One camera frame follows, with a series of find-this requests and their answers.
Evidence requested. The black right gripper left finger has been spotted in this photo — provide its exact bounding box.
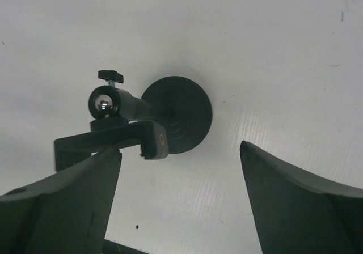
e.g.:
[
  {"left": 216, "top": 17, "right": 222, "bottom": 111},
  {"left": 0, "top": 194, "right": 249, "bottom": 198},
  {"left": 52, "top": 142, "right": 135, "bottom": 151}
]
[{"left": 1, "top": 148, "right": 122, "bottom": 253}]

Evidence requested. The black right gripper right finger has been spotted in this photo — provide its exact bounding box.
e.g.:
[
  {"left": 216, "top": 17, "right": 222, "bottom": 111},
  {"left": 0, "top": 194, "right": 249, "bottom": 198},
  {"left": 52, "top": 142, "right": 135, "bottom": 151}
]
[{"left": 240, "top": 141, "right": 362, "bottom": 253}]

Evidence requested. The black round-base clamp stand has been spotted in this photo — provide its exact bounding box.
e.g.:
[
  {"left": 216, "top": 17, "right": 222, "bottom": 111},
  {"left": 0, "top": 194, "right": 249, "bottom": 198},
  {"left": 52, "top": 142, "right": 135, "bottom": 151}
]
[{"left": 54, "top": 70, "right": 213, "bottom": 171}]

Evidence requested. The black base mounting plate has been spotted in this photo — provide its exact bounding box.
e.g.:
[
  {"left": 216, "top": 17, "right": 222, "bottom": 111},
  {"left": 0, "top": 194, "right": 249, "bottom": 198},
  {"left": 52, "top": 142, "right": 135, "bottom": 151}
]
[{"left": 102, "top": 239, "right": 147, "bottom": 254}]

